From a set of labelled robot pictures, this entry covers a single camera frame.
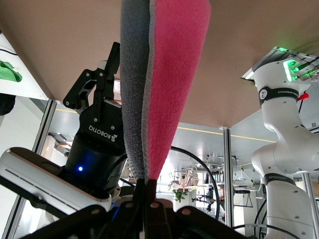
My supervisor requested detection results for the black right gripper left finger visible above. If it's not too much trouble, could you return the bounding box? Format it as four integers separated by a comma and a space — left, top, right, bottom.
29, 179, 146, 239

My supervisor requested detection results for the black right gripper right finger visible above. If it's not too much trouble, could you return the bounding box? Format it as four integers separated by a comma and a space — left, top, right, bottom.
145, 179, 250, 239

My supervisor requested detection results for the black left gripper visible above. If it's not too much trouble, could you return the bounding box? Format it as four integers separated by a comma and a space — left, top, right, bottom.
62, 41, 127, 194

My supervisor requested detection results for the grey and pink towel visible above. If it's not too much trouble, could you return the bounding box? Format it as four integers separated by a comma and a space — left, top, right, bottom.
119, 0, 212, 182

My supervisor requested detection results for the small green plant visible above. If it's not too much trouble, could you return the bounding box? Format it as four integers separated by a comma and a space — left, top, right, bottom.
172, 188, 189, 203

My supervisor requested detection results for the white side table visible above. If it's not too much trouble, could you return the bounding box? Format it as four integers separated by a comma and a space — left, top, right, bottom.
0, 31, 56, 102

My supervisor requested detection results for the green cloth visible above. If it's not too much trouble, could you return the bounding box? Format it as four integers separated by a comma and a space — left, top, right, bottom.
0, 60, 24, 83

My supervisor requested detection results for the aluminium frame post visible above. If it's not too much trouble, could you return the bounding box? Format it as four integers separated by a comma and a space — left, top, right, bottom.
31, 99, 58, 155
218, 126, 235, 226

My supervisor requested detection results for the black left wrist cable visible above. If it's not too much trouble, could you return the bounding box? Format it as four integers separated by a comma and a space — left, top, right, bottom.
170, 146, 222, 223

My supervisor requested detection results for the long black base cable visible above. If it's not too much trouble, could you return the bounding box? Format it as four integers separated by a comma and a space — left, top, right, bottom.
295, 62, 319, 76

